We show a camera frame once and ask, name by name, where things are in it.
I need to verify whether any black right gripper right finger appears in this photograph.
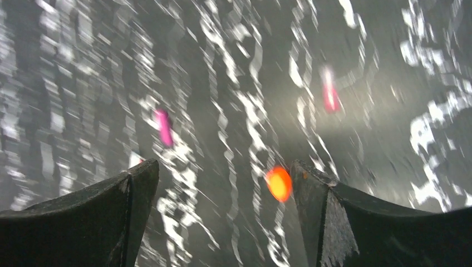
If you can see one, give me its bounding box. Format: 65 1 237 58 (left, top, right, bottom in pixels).
290 160 471 266

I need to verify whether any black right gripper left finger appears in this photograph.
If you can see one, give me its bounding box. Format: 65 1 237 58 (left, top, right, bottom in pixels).
1 159 159 266

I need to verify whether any white green pen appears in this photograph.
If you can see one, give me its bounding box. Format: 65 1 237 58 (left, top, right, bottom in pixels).
129 151 145 168

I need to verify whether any purple pen cap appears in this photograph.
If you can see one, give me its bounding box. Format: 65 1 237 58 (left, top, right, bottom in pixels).
155 109 174 147

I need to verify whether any red pen cap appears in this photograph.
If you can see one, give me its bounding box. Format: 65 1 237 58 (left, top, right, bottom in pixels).
320 66 339 112

